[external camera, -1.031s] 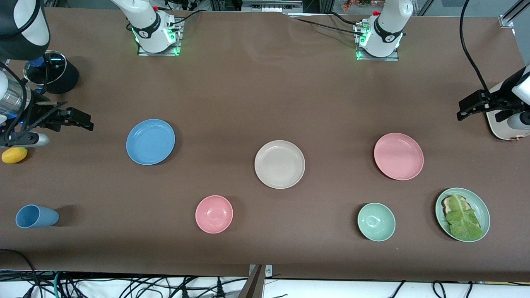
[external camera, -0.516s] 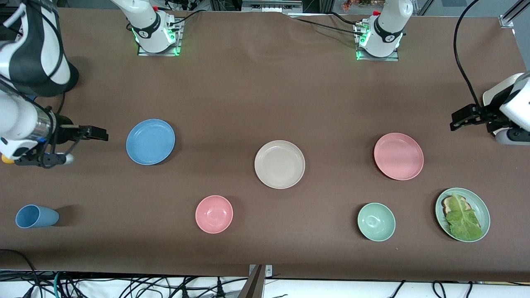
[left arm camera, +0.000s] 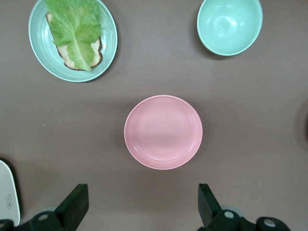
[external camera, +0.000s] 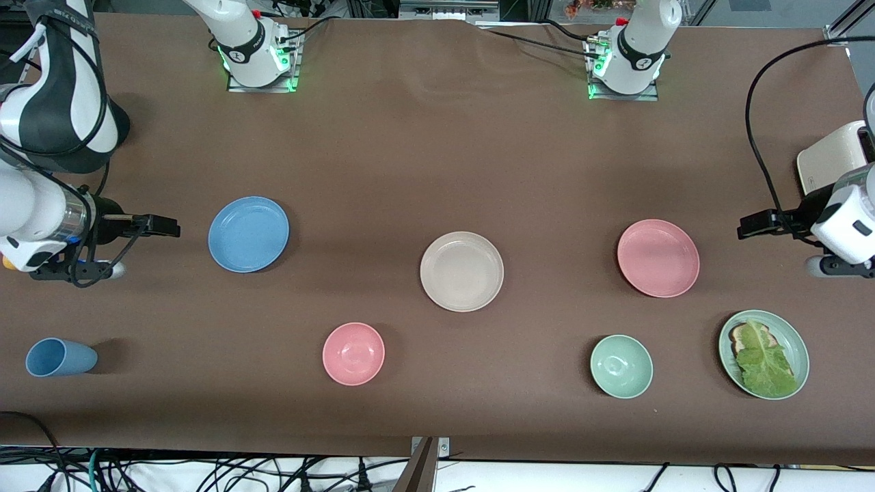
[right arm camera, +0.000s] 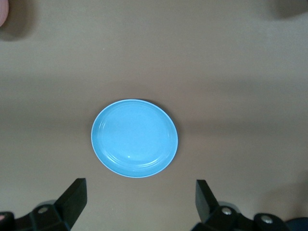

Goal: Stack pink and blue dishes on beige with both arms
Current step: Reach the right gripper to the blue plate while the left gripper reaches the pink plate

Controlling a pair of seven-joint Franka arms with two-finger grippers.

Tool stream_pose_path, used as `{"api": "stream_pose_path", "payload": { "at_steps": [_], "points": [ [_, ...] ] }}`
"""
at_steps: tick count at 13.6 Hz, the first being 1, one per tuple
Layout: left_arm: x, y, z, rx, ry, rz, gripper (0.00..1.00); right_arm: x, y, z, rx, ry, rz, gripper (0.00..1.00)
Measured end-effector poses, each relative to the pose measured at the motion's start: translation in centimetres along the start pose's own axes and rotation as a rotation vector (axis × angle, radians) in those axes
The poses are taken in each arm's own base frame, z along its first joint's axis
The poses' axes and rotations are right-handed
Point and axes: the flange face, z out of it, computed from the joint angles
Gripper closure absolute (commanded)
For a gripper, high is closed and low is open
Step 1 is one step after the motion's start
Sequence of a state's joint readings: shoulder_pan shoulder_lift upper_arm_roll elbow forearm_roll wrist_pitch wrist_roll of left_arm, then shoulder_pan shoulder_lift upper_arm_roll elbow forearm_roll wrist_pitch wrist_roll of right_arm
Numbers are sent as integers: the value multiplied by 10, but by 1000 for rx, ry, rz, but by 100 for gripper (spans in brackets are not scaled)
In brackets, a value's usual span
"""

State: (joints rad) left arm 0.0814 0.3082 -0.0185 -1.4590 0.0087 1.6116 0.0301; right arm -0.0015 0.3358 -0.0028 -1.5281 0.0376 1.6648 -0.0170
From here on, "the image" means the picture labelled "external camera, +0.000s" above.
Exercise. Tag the beige toaster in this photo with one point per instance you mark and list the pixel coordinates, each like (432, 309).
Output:
(824, 160)

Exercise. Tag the toasted bread slice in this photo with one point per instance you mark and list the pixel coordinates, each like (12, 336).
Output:
(738, 335)

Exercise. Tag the aluminium profile rail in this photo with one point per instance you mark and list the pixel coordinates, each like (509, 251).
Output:
(837, 33)

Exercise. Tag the small pink bowl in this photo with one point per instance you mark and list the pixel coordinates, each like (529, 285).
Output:
(353, 354)

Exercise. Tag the grey metal frame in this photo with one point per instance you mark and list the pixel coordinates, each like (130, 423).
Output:
(444, 10)

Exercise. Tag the blue cup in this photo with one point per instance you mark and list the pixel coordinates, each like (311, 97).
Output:
(58, 357)

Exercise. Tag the small green bowl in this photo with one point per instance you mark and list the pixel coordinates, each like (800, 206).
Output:
(621, 366)

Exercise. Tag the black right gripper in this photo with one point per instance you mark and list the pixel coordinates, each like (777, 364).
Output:
(107, 220)

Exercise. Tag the pink plate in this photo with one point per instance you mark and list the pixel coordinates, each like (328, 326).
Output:
(658, 258)

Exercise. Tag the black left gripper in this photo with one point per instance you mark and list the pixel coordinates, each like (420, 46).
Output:
(804, 217)

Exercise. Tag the blue plate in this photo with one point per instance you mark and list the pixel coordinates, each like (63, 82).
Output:
(248, 234)

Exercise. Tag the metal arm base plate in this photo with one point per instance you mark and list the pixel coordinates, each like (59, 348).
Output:
(236, 87)
(649, 96)

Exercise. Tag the green plate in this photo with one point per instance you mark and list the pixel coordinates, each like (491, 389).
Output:
(796, 345)

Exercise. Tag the dark slanted pole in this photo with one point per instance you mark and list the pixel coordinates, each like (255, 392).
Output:
(418, 471)

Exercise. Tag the green lettuce leaf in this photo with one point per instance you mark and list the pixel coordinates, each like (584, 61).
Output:
(765, 365)

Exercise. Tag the beige plate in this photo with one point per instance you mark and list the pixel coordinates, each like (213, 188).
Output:
(461, 271)

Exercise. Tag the metal table bracket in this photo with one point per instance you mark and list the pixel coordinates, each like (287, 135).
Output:
(444, 447)

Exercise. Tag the brown table cover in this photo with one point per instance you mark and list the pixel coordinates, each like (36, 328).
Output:
(410, 171)

